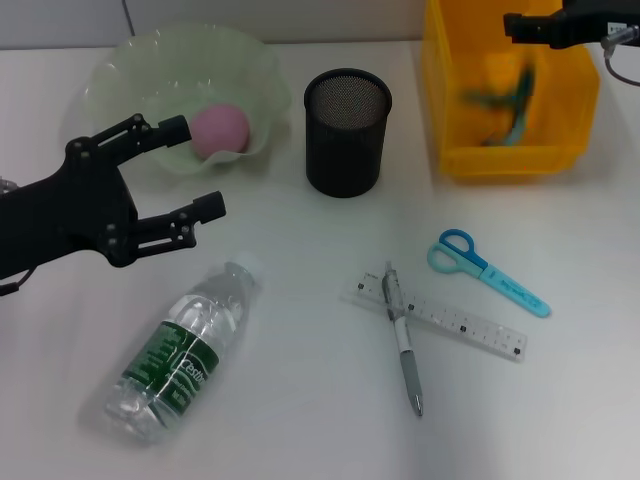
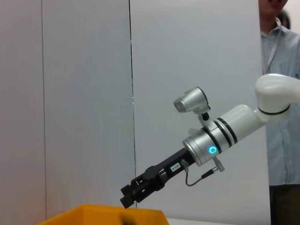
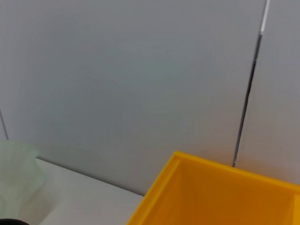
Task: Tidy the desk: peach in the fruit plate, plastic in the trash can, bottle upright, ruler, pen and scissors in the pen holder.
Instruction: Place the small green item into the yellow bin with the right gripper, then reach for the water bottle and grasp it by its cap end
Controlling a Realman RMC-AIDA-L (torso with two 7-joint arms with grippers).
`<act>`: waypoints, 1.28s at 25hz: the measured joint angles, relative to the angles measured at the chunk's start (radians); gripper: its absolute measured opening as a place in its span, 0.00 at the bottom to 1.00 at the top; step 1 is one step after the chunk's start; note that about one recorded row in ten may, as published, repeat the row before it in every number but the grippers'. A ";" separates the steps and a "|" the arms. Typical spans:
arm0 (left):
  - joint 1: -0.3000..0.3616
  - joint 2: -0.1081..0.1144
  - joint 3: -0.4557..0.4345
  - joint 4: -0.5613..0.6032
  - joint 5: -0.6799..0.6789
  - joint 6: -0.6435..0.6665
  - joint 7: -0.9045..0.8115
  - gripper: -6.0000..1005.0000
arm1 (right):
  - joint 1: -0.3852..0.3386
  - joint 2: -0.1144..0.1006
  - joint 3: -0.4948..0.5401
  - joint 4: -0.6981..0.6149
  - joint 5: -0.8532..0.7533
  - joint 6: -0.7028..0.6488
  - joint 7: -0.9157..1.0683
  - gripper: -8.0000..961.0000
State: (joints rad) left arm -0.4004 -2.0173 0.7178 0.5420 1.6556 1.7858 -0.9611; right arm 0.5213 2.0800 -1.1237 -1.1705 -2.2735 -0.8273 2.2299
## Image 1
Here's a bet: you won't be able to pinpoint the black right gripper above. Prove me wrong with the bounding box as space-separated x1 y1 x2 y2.
502 0 640 50

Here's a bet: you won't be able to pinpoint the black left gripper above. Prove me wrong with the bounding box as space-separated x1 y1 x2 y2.
0 113 227 289

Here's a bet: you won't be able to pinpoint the pink toy peach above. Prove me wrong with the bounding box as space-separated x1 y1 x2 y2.
189 104 250 160

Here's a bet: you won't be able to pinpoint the green plastic wrapper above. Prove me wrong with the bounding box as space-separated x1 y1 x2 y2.
462 59 539 149

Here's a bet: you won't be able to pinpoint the black mesh pen holder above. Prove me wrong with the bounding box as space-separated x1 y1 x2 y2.
302 68 394 199

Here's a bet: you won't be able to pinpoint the clear water bottle green label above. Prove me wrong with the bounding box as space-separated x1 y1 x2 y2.
102 252 266 446

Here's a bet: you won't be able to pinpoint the blue scissors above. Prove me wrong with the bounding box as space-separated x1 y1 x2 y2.
427 228 552 319

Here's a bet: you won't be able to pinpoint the grey white ballpoint pen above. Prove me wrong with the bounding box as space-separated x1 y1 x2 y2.
381 260 425 418

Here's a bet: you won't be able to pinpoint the clear plastic ruler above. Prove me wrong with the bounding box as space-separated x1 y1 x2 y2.
340 270 529 362

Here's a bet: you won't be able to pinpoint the translucent green wavy fruit plate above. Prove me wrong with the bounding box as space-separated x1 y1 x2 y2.
82 22 294 177

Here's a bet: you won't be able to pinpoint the yellow plastic bin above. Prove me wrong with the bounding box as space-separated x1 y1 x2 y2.
419 0 601 184

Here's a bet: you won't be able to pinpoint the right gripper cable with plugs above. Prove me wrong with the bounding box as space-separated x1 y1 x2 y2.
599 25 640 84

